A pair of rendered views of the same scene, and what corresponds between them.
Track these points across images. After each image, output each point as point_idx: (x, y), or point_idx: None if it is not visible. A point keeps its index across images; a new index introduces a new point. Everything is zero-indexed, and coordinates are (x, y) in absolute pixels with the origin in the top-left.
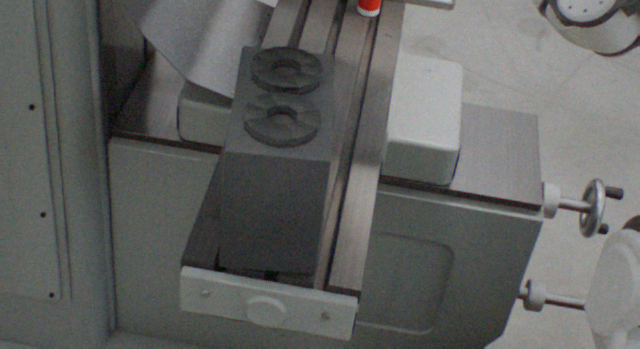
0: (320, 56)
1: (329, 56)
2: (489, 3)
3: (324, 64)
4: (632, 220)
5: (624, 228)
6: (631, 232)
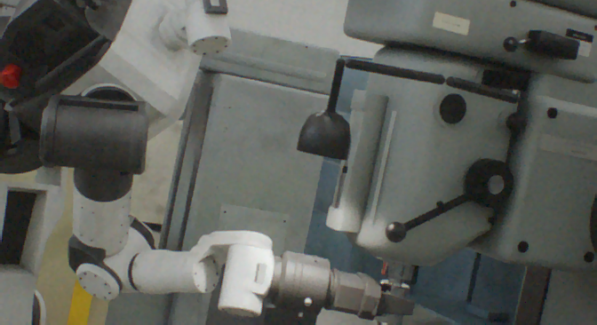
0: (272, 305)
1: (267, 305)
2: None
3: (265, 303)
4: (36, 305)
5: (38, 311)
6: (38, 294)
